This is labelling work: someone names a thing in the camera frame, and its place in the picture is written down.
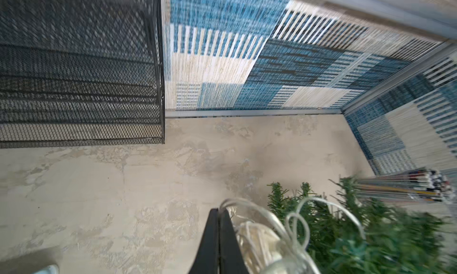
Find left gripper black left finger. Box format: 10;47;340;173
188;208;219;274

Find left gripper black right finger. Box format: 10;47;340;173
219;208;249;274

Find clear wire string lights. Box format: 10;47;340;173
220;197;366;274

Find small green christmas tree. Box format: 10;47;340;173
268;178;457;274

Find clear cup of pens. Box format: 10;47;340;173
355;167;457;203

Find black mesh shelf rack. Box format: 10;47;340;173
1;0;165;148

